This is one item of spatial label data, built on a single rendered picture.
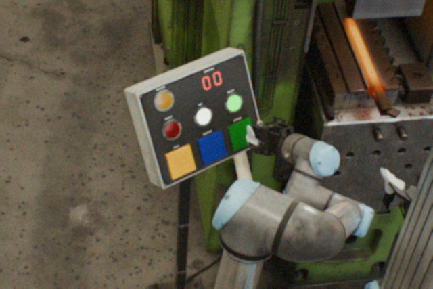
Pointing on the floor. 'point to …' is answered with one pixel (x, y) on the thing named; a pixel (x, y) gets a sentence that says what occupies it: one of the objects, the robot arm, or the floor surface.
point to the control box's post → (185, 189)
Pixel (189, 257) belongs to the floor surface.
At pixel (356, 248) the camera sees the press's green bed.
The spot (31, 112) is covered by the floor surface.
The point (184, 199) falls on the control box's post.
